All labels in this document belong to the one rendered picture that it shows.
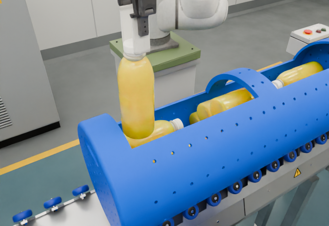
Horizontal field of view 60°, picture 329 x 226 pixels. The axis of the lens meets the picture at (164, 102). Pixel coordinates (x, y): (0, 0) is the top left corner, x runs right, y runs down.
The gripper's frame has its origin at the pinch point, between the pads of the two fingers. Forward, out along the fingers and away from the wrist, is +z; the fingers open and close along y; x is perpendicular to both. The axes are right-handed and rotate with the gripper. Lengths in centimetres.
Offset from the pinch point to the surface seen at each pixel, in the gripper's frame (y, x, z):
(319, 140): 12, 58, 47
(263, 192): 13, 33, 55
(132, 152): 7.1, -5.6, 21.1
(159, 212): 14.5, -4.1, 32.6
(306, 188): 9, 73, 86
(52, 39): -280, 27, 120
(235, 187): 11, 22, 46
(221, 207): 12, 17, 51
